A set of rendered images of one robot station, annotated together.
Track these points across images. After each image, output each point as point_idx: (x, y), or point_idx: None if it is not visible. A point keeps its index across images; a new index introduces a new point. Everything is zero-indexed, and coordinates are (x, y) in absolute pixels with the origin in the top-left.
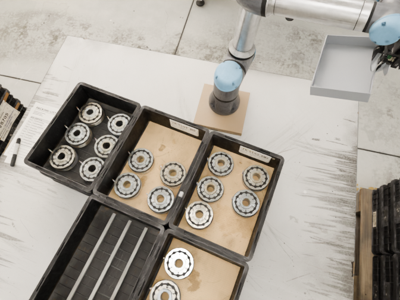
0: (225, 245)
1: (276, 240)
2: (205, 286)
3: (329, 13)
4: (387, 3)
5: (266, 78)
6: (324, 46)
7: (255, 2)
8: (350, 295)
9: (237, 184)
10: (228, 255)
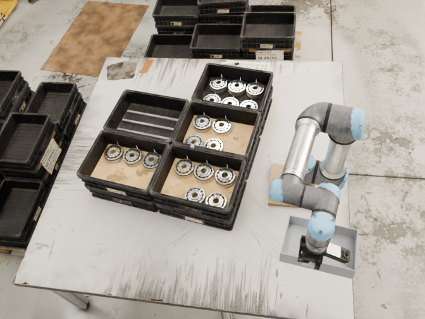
0: (165, 188)
1: (177, 238)
2: (138, 179)
3: (288, 155)
4: (293, 181)
5: (340, 224)
6: (345, 230)
7: (298, 116)
8: (136, 296)
9: (211, 192)
10: (152, 179)
